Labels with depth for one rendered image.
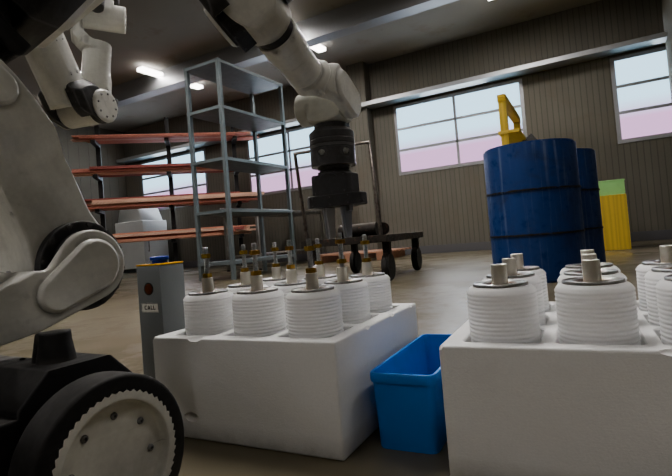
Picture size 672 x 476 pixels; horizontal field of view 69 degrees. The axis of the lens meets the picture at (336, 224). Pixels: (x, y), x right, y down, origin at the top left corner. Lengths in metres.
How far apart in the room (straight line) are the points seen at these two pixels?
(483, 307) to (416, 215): 6.98
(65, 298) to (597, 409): 0.73
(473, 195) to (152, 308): 6.57
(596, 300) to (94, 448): 0.62
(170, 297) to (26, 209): 0.38
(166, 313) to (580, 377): 0.79
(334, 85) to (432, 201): 6.73
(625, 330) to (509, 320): 0.13
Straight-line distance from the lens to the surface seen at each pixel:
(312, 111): 0.97
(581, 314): 0.70
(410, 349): 0.99
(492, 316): 0.71
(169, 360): 0.99
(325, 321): 0.82
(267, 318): 0.88
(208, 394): 0.94
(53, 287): 0.82
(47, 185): 0.88
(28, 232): 0.86
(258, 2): 0.81
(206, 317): 0.96
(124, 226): 10.50
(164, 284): 1.11
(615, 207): 5.60
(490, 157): 3.06
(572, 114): 7.33
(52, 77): 1.25
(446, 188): 7.54
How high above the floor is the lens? 0.34
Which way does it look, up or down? 2 degrees up
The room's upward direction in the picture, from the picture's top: 5 degrees counter-clockwise
